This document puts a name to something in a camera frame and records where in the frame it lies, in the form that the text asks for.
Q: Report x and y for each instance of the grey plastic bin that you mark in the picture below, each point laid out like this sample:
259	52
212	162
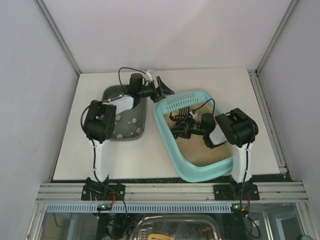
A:
127	112

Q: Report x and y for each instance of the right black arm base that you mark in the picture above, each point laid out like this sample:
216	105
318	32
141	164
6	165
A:
236	191

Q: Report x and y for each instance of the metal wire basket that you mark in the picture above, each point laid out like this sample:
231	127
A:
176	226

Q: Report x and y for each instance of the perforated cable tray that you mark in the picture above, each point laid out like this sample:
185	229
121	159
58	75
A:
133	208

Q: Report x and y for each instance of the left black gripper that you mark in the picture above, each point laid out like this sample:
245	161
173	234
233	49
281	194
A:
155	91

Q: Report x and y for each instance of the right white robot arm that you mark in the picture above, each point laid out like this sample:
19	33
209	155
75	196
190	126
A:
234	127

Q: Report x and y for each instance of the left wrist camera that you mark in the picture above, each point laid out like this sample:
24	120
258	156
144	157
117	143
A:
151	73

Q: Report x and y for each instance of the black litter scoop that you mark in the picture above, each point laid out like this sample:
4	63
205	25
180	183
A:
181	116

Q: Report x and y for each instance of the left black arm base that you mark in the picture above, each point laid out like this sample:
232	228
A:
97	191

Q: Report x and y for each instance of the aluminium mounting rail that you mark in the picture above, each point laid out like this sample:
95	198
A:
269	192

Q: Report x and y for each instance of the teal litter box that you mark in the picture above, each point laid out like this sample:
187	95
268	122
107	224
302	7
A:
192	160

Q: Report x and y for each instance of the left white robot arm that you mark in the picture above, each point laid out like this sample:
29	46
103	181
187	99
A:
98	119

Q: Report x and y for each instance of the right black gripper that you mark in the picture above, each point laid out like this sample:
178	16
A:
185	127

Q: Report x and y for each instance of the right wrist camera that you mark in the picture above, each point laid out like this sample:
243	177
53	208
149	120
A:
194	115

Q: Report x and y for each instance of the yellow plastic object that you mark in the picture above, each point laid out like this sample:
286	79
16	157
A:
156	236

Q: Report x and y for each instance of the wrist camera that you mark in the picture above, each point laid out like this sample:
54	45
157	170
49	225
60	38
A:
194	115
151	73

